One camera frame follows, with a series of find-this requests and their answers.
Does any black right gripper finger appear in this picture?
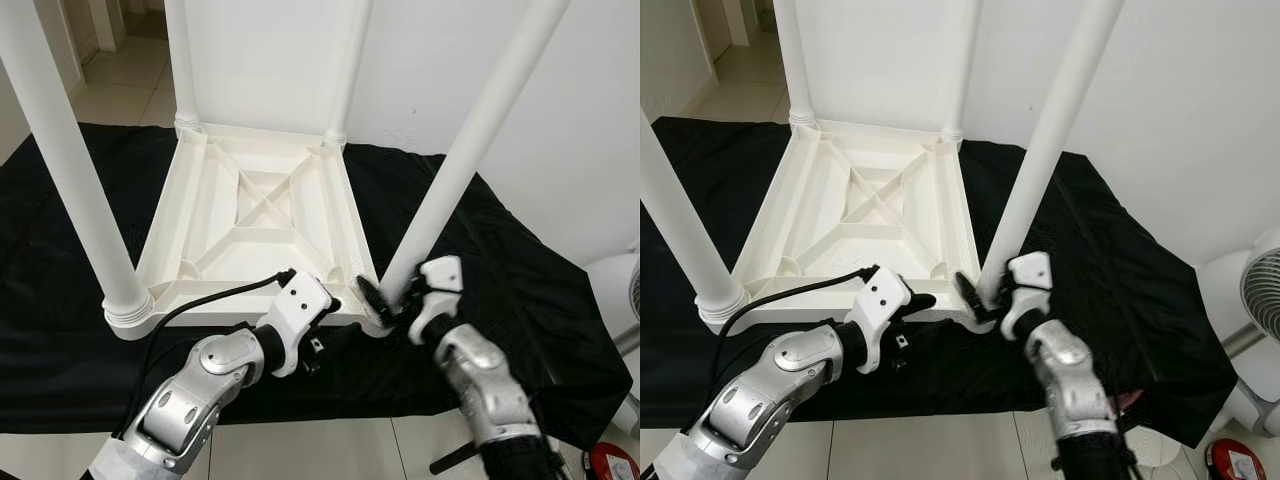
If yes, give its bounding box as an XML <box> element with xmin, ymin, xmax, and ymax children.
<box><xmin>357</xmin><ymin>277</ymin><xmax>394</xmax><ymax>326</ymax></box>
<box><xmin>955</xmin><ymin>272</ymin><xmax>991</xmax><ymax>321</ymax></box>

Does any white plastic table leg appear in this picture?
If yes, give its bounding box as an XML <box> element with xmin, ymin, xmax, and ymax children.
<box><xmin>0</xmin><ymin>0</ymin><xmax>153</xmax><ymax>326</ymax></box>
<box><xmin>640</xmin><ymin>110</ymin><xmax>749</xmax><ymax>323</ymax></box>
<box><xmin>940</xmin><ymin>0</ymin><xmax>981</xmax><ymax>141</ymax></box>
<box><xmin>773</xmin><ymin>0</ymin><xmax>819</xmax><ymax>129</ymax></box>
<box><xmin>380</xmin><ymin>0</ymin><xmax>573</xmax><ymax>301</ymax></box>
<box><xmin>323</xmin><ymin>0</ymin><xmax>373</xmax><ymax>146</ymax></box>
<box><xmin>165</xmin><ymin>0</ymin><xmax>201</xmax><ymax>136</ymax></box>
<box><xmin>978</xmin><ymin>0</ymin><xmax>1126</xmax><ymax>301</ymax></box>

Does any black table cloth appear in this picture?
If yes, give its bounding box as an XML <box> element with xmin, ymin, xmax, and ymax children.
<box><xmin>0</xmin><ymin>122</ymin><xmax>633</xmax><ymax>451</ymax></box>
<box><xmin>640</xmin><ymin>118</ymin><xmax>1239</xmax><ymax>449</ymax></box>

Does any white electric fan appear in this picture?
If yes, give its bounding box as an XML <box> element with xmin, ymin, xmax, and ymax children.
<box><xmin>585</xmin><ymin>250</ymin><xmax>641</xmax><ymax>441</ymax></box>
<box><xmin>1195</xmin><ymin>225</ymin><xmax>1280</xmax><ymax>441</ymax></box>

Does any white round floor plate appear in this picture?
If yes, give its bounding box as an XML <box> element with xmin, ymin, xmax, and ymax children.
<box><xmin>1125</xmin><ymin>430</ymin><xmax>1181</xmax><ymax>469</ymax></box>

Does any grey metal tube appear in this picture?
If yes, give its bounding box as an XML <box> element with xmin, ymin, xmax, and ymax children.
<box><xmin>1225</xmin><ymin>325</ymin><xmax>1276</xmax><ymax>359</ymax></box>

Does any red round object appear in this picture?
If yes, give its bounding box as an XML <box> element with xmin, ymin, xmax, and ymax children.
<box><xmin>1205</xmin><ymin>438</ymin><xmax>1271</xmax><ymax>480</ymax></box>
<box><xmin>585</xmin><ymin>440</ymin><xmax>641</xmax><ymax>480</ymax></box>

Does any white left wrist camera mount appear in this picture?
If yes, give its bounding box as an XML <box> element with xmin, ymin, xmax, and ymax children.
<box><xmin>258</xmin><ymin>270</ymin><xmax>341</xmax><ymax>379</ymax></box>
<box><xmin>858</xmin><ymin>265</ymin><xmax>916</xmax><ymax>374</ymax></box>

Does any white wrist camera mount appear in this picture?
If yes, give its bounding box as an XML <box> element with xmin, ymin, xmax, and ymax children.
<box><xmin>858</xmin><ymin>265</ymin><xmax>916</xmax><ymax>374</ymax></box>
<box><xmin>1000</xmin><ymin>251</ymin><xmax>1053</xmax><ymax>341</ymax></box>
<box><xmin>258</xmin><ymin>270</ymin><xmax>341</xmax><ymax>379</ymax></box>
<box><xmin>408</xmin><ymin>256</ymin><xmax>464</xmax><ymax>346</ymax></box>

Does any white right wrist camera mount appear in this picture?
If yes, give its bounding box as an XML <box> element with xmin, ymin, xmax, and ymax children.
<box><xmin>1000</xmin><ymin>251</ymin><xmax>1053</xmax><ymax>341</ymax></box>
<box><xmin>408</xmin><ymin>256</ymin><xmax>464</xmax><ymax>346</ymax></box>

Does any white door frame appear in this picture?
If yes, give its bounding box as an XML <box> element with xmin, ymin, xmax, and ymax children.
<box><xmin>700</xmin><ymin>0</ymin><xmax>751</xmax><ymax>61</ymax></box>
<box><xmin>60</xmin><ymin>0</ymin><xmax>126</xmax><ymax>71</ymax></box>

